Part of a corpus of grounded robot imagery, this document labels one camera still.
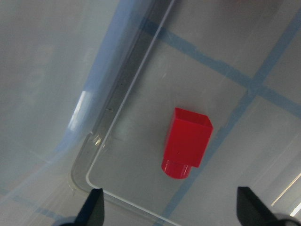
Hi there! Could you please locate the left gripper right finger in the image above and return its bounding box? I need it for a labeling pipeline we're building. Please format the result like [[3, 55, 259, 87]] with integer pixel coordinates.
[[236, 186, 275, 226]]

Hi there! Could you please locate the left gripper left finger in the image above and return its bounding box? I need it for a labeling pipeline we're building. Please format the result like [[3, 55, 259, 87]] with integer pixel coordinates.
[[74, 188, 105, 226]]

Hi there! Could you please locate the red block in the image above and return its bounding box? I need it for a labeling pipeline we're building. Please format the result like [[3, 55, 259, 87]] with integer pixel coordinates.
[[161, 107, 214, 179]]

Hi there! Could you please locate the clear plastic storage box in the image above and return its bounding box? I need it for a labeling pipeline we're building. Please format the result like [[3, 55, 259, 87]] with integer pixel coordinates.
[[0, 0, 301, 226]]

